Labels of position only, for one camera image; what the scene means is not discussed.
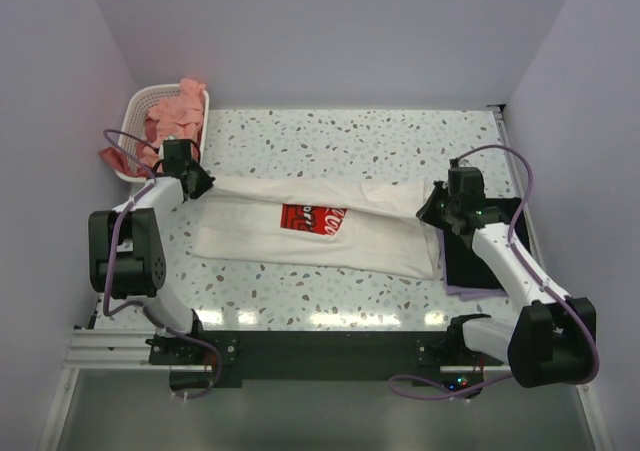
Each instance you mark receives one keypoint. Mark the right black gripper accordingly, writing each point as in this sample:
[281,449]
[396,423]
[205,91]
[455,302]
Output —
[426,212]

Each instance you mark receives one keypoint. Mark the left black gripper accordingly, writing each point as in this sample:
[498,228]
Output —
[205,184]

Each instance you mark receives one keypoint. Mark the white t-shirt red print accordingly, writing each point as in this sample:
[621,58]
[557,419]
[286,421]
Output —
[369,226]

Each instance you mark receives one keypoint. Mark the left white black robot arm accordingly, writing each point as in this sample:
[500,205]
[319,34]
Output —
[127,263]

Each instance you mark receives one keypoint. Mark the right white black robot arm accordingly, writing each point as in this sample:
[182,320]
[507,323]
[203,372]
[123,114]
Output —
[554,338]

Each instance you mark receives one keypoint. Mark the folded black t-shirt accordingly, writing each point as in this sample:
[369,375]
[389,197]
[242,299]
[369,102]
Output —
[464,268]

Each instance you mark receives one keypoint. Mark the pink crumpled t-shirt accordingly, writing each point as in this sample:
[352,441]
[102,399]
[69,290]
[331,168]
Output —
[161,112]

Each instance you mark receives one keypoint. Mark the white plastic laundry basket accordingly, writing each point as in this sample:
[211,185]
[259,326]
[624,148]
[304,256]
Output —
[124,144]

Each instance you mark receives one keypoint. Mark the folded lavender t-shirt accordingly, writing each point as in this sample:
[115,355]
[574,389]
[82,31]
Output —
[464,294]

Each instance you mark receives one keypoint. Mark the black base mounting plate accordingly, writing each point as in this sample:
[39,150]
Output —
[228,359]

